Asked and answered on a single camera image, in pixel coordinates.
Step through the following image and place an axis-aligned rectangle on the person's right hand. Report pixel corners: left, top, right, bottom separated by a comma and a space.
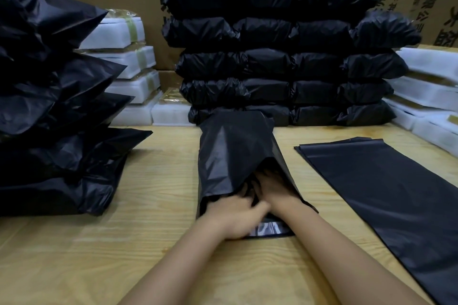
255, 169, 305, 213

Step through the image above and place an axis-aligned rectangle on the person's left hand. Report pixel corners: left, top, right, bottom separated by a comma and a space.
204, 188, 272, 241

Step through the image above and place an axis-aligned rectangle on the black plastic mailer bag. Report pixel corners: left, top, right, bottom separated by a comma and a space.
196, 107, 320, 241

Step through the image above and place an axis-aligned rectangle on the person's left forearm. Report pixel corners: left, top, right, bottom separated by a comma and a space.
118, 216, 229, 305

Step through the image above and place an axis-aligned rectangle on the person's right forearm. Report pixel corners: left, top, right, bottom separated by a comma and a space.
269, 198, 435, 305

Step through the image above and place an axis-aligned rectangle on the white foam-wrapped packet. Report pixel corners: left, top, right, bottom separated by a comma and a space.
395, 47, 458, 84
104, 70, 162, 104
77, 15, 146, 50
151, 88, 196, 127
391, 107, 458, 137
386, 76, 458, 112
109, 92, 163, 127
382, 96, 458, 119
83, 46, 157, 79
411, 119, 458, 158

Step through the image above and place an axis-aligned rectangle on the stack of black packed parcels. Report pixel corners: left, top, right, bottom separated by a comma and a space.
161, 0, 423, 127
0, 0, 154, 218

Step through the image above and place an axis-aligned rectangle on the stack of flat black bags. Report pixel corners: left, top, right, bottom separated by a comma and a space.
294, 138, 458, 305

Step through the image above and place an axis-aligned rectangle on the small brown cardboard box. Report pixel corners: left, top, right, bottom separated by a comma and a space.
157, 70, 181, 92

